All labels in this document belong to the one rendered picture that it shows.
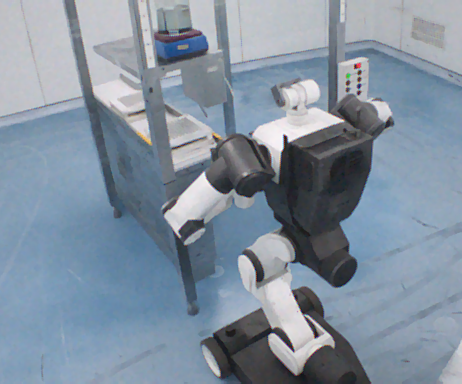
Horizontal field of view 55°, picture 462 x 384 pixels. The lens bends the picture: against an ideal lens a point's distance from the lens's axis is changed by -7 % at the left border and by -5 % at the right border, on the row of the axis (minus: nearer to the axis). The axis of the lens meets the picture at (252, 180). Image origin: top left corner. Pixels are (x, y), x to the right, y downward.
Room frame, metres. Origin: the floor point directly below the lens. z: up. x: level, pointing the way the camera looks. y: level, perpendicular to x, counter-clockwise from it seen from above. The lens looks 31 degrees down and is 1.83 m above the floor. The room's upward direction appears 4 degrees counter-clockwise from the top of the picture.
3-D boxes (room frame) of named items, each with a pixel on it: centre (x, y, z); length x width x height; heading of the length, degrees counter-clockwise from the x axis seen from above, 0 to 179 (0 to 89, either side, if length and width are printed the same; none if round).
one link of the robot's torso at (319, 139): (1.20, -0.17, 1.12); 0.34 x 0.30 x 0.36; 122
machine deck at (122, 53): (2.09, 0.41, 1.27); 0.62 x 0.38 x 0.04; 32
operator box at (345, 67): (2.22, -0.53, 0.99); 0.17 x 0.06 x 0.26; 122
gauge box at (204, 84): (2.00, 0.19, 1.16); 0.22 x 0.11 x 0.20; 32
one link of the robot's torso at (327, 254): (1.18, -0.19, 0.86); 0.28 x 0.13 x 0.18; 32
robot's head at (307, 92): (1.25, -0.15, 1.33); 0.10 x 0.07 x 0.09; 122
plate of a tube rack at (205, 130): (1.99, 0.33, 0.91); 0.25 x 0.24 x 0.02; 123
